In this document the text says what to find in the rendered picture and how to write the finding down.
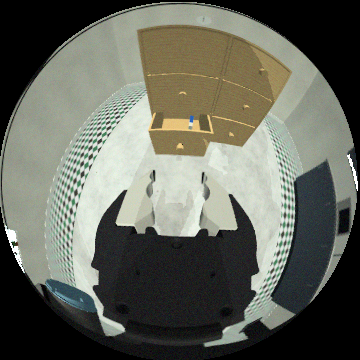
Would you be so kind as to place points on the brown wooden chest of drawers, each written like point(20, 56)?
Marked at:
point(221, 77)

